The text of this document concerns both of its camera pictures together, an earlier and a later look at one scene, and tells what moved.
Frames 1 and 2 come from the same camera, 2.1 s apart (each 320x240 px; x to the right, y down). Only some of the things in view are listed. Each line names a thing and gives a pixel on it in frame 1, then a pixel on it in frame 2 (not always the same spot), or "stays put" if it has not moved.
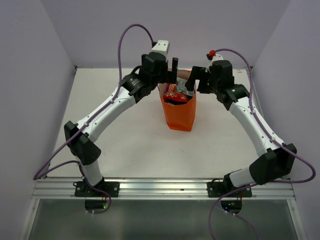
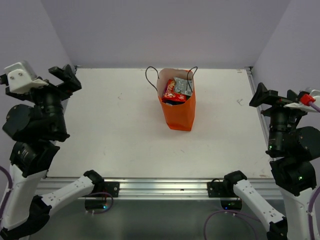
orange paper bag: [181, 116] stays put
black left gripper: [169, 76] → [65, 73]
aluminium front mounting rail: [64, 189] stays put
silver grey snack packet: [181, 87] stays put
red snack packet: [171, 94] stays put
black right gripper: [197, 73] → [263, 94]
